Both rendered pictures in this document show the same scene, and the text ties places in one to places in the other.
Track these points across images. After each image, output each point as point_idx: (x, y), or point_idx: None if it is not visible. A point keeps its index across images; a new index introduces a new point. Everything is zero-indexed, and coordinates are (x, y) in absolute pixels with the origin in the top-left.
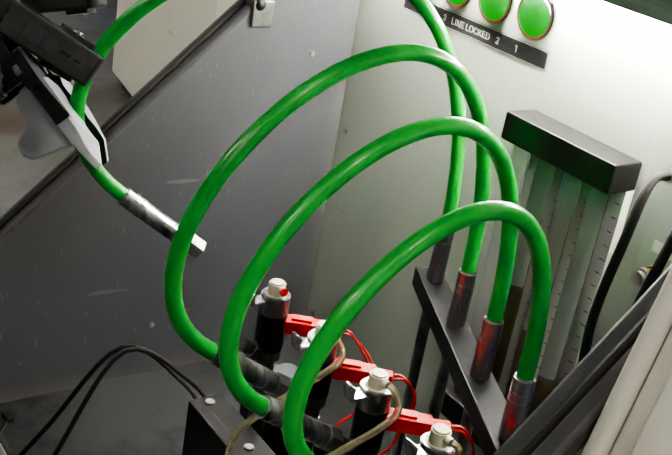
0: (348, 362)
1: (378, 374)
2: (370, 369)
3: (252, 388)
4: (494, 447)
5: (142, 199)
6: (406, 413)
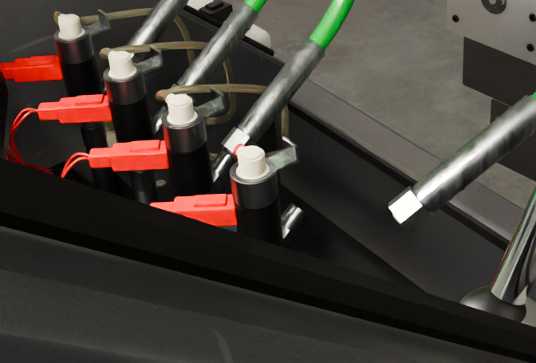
0: (147, 142)
1: (121, 53)
2: (119, 145)
3: None
4: (1, 83)
5: (504, 114)
6: (88, 96)
